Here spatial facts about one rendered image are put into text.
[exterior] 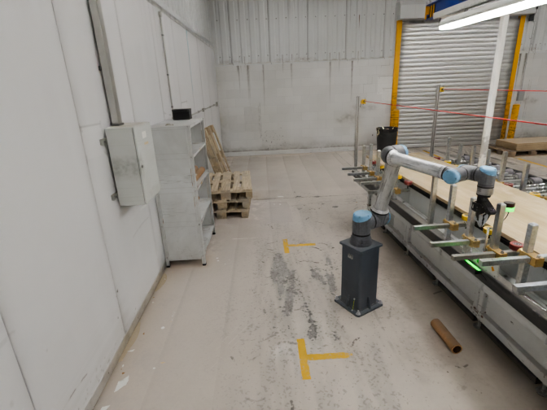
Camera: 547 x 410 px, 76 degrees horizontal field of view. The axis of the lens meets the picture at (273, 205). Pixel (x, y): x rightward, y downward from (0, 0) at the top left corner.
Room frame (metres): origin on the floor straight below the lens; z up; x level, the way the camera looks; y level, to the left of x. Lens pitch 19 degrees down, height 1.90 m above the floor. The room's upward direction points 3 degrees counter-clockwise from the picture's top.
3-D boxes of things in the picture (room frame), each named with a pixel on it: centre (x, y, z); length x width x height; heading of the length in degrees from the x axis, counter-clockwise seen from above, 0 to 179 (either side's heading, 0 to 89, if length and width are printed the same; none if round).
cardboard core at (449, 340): (2.16, -1.27, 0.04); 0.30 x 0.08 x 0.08; 4
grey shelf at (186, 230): (3.94, 1.02, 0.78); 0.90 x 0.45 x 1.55; 1
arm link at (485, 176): (2.02, -1.29, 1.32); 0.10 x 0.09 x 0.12; 29
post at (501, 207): (1.96, -1.38, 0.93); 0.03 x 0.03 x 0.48; 4
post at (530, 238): (1.71, -1.39, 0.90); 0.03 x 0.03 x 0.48; 4
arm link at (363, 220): (2.68, -0.73, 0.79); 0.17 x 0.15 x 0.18; 119
